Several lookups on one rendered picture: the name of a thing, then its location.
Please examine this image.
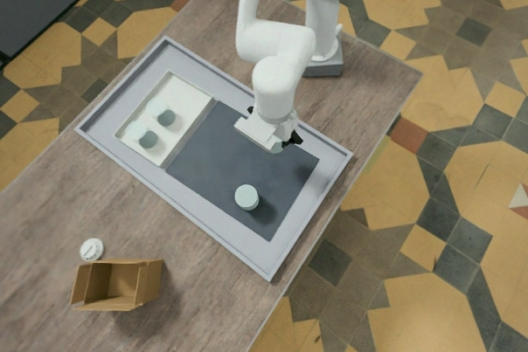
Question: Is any brown cardboard box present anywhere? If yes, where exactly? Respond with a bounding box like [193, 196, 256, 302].
[70, 259, 163, 311]

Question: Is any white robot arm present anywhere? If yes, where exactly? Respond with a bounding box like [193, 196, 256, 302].
[233, 0, 343, 153]

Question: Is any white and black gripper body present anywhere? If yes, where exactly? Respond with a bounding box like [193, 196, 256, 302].
[272, 116, 297, 141]

